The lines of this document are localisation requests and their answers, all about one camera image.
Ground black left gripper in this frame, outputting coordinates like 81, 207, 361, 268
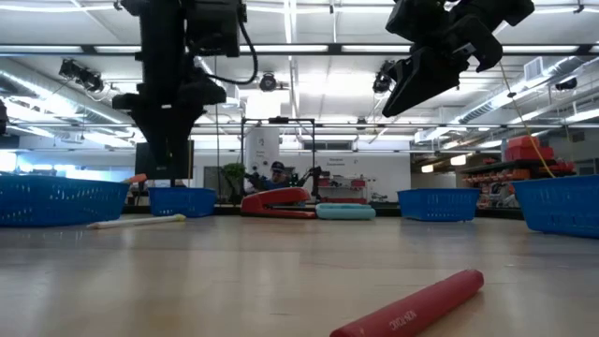
111, 69, 228, 170

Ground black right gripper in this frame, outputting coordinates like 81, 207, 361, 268
381, 0, 504, 119

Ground white pencil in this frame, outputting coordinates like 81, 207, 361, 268
86, 213, 187, 230

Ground red pen bottom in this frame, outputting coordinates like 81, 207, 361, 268
329, 269, 486, 337

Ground black monitor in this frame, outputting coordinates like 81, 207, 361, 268
134, 139, 196, 182

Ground blue slotted plastic bin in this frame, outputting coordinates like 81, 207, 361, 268
147, 186, 217, 219
0, 175, 131, 228
397, 187, 482, 222
512, 175, 599, 240

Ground small green tree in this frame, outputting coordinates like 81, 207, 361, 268
222, 162, 247, 193

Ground white cylindrical tank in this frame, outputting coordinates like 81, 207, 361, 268
245, 126, 281, 188

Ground person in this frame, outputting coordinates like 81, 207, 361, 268
255, 160, 294, 193

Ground red stapler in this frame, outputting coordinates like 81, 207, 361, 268
241, 186, 317, 220

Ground red parts shelf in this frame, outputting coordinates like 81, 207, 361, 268
317, 173, 375, 205

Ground small parts organizer rack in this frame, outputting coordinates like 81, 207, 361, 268
460, 160, 577, 211

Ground orange toolbox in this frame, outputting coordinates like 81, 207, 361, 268
504, 135, 557, 163

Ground light blue calculator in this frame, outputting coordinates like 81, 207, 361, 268
315, 202, 377, 221

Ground black ceiling camera with cable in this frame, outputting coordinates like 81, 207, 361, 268
373, 59, 397, 95

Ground black background rig frame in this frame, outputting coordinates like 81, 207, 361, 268
241, 116, 317, 188

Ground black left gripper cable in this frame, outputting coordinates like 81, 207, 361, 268
205, 21, 259, 86

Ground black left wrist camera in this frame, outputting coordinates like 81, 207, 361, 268
184, 0, 248, 58

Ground black aluminium rig frame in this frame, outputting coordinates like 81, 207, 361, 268
120, 203, 528, 221

